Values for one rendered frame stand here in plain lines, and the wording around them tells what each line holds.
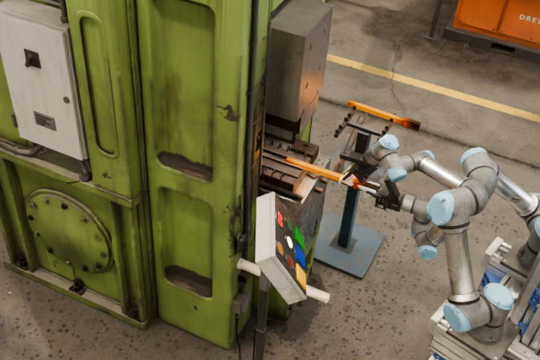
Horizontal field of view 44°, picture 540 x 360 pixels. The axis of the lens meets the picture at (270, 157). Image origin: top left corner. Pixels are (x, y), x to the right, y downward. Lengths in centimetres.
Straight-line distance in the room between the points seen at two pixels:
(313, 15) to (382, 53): 335
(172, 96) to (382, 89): 305
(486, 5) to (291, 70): 382
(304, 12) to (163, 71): 60
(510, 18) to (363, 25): 129
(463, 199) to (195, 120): 108
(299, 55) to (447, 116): 292
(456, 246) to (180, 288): 148
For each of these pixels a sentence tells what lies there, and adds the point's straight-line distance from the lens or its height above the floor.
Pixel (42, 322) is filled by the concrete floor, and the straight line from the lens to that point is 383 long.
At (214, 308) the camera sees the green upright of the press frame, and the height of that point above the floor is 30.
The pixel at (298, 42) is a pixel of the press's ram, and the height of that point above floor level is 173.
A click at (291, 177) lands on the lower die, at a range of 306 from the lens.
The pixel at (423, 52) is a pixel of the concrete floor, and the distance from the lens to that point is 611.
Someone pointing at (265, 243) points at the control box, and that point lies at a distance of 248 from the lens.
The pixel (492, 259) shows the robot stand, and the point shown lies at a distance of 324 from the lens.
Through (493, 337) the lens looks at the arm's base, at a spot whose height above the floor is 85.
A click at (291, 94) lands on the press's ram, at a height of 150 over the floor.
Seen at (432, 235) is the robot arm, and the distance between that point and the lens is 293.
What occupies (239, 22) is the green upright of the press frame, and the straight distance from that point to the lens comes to 230.
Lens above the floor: 301
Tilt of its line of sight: 40 degrees down
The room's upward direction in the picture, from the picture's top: 4 degrees clockwise
